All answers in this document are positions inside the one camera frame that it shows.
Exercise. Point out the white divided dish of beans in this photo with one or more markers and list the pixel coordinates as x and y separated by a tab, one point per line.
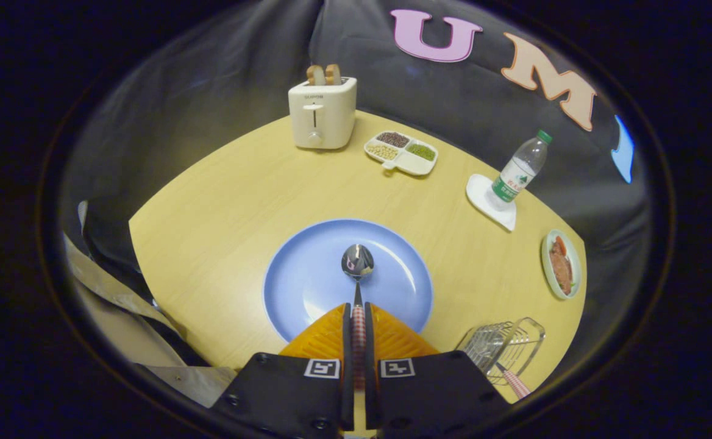
414	166

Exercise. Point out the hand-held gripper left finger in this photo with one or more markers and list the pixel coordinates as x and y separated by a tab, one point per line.
283	396

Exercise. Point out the blue round plate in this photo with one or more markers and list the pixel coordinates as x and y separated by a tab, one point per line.
307	274

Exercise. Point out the grilled meat slices with garnish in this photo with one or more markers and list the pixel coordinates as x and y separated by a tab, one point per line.
561	268

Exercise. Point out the clear water bottle green cap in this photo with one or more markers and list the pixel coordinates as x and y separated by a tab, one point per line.
517	174

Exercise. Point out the white toaster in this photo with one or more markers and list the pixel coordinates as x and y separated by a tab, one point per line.
331	122

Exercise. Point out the pale green plate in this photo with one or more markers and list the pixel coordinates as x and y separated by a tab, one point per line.
545	262

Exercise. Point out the white square coaster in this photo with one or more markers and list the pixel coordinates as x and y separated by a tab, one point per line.
478	195

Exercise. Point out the clear tray with metal strainer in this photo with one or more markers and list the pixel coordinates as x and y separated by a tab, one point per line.
484	347

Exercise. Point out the toasted bread slice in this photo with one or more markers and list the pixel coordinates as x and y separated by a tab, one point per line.
315	75
333	74

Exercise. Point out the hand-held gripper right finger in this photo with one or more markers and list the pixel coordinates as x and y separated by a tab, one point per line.
435	396

